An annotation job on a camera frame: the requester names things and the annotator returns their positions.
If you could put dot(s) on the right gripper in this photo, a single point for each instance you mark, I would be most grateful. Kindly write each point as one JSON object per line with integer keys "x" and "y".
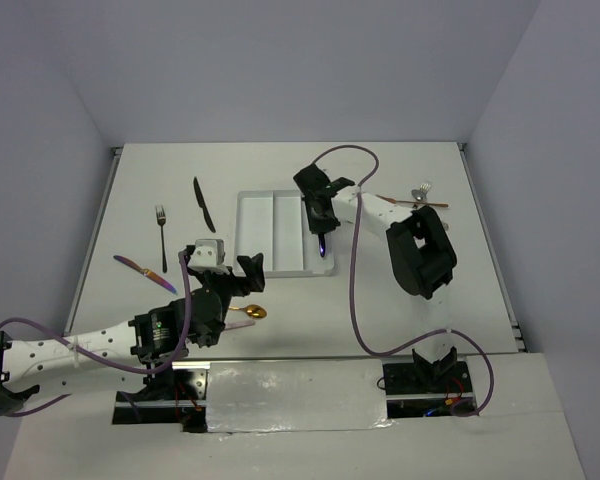
{"x": 318, "y": 226}

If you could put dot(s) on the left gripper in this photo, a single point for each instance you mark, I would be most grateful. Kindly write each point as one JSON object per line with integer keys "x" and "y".
{"x": 253, "y": 270}

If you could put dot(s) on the blue knife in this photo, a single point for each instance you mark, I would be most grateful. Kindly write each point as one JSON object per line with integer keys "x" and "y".
{"x": 322, "y": 244}

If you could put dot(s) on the copper fork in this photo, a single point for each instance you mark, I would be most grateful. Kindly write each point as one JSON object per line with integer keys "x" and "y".
{"x": 415, "y": 203}

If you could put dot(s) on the silver spoon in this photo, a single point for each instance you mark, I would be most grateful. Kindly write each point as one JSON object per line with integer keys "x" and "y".
{"x": 418, "y": 195}

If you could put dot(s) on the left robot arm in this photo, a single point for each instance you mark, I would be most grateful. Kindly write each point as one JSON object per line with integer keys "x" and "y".
{"x": 37, "y": 363}

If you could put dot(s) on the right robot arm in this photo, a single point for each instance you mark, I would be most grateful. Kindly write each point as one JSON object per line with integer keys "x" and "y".
{"x": 421, "y": 256}

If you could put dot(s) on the black knife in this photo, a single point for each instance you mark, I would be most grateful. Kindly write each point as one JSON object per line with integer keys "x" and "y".
{"x": 203, "y": 206}

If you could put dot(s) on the white three-compartment cutlery tray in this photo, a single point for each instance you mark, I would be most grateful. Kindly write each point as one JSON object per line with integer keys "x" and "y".
{"x": 274, "y": 223}

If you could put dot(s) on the gold spoon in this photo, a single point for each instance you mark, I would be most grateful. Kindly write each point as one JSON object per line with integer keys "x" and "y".
{"x": 253, "y": 311}

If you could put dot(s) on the iridescent rainbow knife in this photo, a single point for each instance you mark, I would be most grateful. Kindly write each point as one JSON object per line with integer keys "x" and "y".
{"x": 146, "y": 273}

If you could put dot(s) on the silver foil sheet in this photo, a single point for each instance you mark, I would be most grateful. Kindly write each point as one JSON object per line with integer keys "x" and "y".
{"x": 295, "y": 396}

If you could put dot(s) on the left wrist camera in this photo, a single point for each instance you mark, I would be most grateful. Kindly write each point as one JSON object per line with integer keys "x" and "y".
{"x": 210, "y": 256}

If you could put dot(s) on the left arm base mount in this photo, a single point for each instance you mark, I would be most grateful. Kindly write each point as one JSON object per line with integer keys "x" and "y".
{"x": 176, "y": 397}

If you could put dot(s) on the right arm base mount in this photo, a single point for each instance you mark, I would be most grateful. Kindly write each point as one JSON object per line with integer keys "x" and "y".
{"x": 420, "y": 389}

